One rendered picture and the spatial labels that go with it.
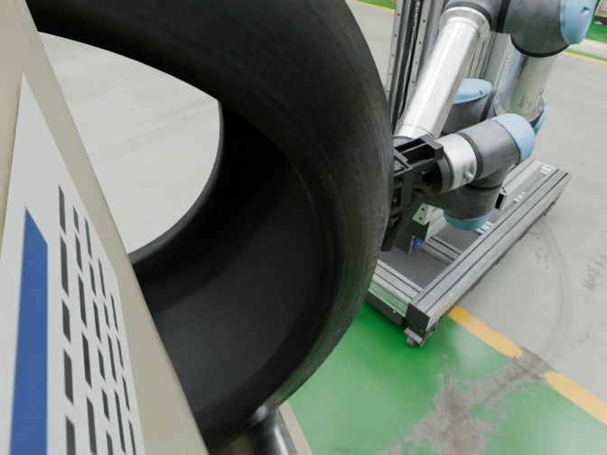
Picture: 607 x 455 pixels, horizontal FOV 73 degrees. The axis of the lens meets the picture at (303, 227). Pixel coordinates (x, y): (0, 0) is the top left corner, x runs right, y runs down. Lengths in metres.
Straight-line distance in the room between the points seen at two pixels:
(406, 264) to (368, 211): 1.40
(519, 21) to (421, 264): 1.04
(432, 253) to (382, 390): 0.57
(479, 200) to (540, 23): 0.36
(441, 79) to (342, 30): 0.56
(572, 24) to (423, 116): 0.30
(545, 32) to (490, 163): 0.35
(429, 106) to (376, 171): 0.50
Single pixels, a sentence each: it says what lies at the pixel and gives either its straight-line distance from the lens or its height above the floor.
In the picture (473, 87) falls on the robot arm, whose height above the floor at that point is 0.95.
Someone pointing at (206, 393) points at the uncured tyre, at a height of 0.92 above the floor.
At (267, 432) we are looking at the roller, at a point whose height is 0.92.
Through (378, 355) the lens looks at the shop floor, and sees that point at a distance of 1.67.
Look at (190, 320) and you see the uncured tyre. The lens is 0.62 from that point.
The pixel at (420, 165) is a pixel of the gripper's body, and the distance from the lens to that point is 0.56.
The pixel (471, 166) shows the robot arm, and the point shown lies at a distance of 0.61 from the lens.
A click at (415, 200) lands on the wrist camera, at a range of 0.59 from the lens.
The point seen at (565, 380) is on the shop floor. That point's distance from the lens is 1.86.
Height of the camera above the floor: 1.41
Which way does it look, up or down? 42 degrees down
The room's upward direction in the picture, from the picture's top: straight up
